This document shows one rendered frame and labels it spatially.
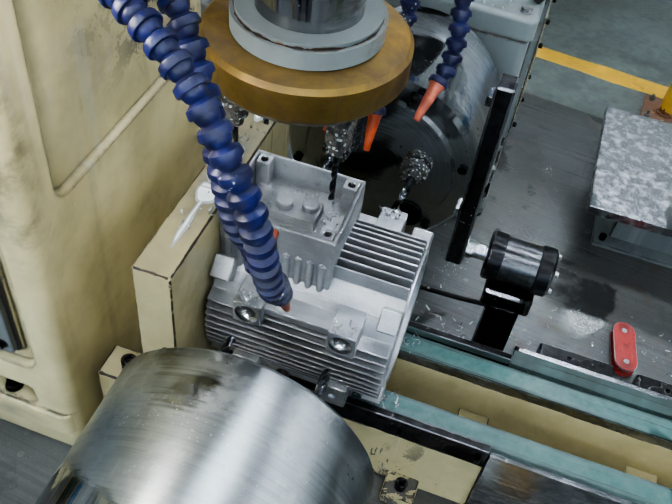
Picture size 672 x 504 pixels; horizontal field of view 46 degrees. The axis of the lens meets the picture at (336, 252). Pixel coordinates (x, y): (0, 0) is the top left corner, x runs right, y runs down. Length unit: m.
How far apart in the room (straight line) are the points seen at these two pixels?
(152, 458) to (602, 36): 3.18
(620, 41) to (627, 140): 2.23
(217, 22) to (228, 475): 0.36
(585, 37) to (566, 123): 1.98
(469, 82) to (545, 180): 0.46
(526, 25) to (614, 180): 0.31
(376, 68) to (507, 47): 0.52
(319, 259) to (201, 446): 0.25
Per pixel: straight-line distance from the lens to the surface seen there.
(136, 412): 0.64
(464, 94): 0.99
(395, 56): 0.66
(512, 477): 0.92
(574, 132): 1.58
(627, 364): 1.19
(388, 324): 0.78
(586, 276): 1.30
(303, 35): 0.63
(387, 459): 0.98
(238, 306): 0.80
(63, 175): 0.77
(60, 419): 0.97
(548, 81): 3.21
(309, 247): 0.77
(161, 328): 0.79
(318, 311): 0.81
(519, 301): 0.98
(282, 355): 0.84
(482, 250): 0.96
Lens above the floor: 1.69
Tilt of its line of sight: 47 degrees down
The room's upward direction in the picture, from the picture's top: 8 degrees clockwise
